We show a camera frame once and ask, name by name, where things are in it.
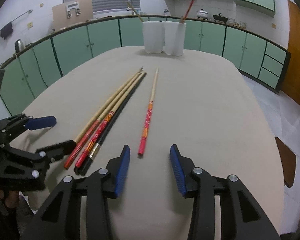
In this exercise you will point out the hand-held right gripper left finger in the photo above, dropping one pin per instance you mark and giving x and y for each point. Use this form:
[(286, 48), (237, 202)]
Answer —
[(122, 172)]

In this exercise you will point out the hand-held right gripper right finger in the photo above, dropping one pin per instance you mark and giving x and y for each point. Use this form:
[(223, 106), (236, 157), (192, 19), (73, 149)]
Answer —
[(177, 170)]

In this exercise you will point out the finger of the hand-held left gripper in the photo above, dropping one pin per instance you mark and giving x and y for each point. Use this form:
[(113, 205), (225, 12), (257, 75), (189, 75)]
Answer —
[(42, 122), (62, 148)]

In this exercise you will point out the bamboo chopstick red striped end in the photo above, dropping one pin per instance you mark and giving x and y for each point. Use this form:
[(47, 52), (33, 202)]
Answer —
[(78, 150), (187, 10)]

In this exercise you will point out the red flowered bamboo chopstick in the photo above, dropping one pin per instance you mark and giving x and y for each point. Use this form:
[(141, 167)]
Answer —
[(147, 122), (97, 135)]

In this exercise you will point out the black chopstick gold band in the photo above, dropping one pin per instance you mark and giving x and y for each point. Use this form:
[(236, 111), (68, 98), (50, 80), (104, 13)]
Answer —
[(123, 108)]

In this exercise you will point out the white two-compartment utensil holder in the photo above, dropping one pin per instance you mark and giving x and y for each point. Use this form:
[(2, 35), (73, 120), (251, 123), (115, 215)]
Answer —
[(153, 37)]

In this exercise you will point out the person's left hand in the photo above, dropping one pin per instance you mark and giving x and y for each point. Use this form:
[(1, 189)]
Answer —
[(11, 200)]

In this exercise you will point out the electric kettle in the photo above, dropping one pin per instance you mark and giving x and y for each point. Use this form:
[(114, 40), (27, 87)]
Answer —
[(19, 45)]

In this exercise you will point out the green lower kitchen cabinets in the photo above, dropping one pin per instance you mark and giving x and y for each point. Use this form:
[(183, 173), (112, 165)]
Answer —
[(72, 45)]

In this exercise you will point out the dark hanging towel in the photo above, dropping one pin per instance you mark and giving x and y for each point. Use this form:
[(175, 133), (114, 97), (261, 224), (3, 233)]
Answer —
[(7, 30)]

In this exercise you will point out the brown cardboard board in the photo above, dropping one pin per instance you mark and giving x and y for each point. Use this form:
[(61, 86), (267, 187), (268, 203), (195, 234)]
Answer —
[(87, 10)]

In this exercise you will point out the metal sink faucet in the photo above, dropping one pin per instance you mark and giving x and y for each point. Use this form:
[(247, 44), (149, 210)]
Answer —
[(130, 5)]

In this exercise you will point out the white cooking pot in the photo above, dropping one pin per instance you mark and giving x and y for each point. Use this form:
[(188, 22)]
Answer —
[(202, 14)]

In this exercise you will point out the black wok with lid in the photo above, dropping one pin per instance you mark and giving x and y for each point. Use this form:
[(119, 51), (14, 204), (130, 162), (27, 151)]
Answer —
[(220, 18)]

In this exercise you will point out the glass jars on counter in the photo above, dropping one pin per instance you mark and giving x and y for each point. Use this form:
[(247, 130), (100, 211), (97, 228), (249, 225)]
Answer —
[(237, 23)]

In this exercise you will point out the brown wooden door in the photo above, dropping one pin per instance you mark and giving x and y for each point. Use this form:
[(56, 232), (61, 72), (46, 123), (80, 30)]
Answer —
[(297, 55)]

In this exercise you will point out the yellowed wall socket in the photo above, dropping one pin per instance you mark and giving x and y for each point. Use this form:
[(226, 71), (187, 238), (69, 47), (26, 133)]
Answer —
[(30, 25)]

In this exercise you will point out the metal towel rail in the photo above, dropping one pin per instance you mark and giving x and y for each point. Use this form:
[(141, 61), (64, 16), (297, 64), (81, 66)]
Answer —
[(17, 18)]

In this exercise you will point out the white wall-mount water purifier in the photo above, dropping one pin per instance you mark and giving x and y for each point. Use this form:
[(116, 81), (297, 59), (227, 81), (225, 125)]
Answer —
[(73, 8)]

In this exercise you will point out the small wall tap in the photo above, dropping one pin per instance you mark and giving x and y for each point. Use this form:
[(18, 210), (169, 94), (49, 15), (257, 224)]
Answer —
[(166, 11)]

